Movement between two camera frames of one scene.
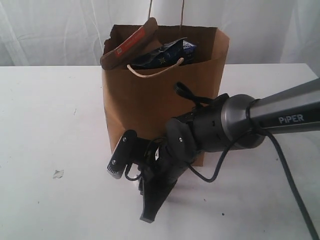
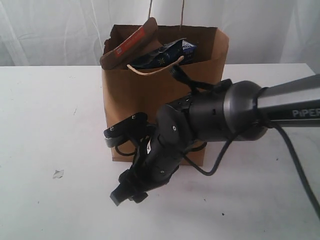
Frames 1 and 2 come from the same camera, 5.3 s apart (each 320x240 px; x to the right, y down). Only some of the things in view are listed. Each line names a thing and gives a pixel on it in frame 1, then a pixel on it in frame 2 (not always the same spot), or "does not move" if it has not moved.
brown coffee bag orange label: x=129 y=44 does not move
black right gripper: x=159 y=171 to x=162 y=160
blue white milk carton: x=189 y=51 does not move
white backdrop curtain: x=72 y=33 does not move
